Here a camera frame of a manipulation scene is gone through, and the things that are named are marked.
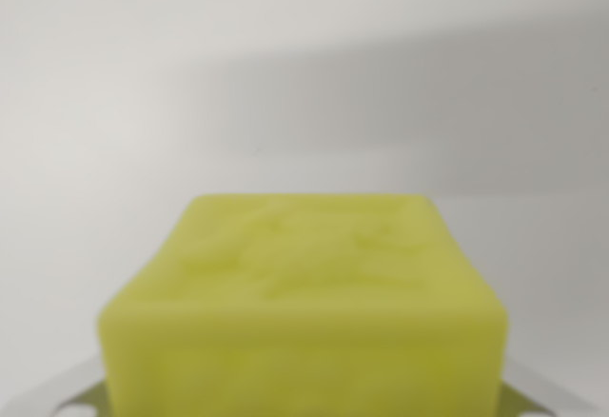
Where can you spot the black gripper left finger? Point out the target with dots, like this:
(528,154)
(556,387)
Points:
(88,400)

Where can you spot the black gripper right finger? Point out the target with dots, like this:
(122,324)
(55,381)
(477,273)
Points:
(516,405)

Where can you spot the yellow cube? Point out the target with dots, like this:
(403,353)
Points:
(304,322)

